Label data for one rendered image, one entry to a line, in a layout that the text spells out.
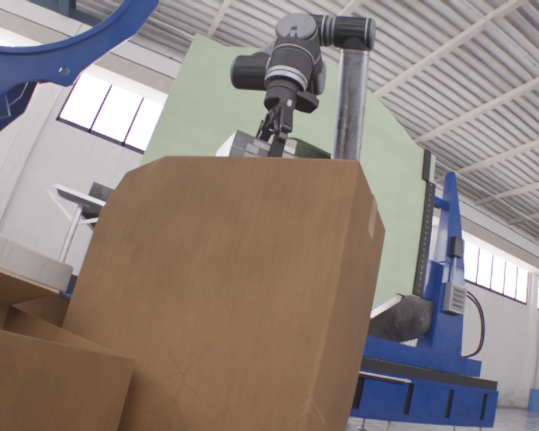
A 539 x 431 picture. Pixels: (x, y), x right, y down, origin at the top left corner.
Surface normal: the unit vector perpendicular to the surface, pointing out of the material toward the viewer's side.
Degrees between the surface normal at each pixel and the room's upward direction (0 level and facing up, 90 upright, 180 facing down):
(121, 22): 90
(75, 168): 90
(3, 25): 90
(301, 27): 90
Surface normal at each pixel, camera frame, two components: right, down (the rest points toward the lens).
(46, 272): 0.90, 0.07
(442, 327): 0.43, -0.22
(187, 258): -0.36, -0.40
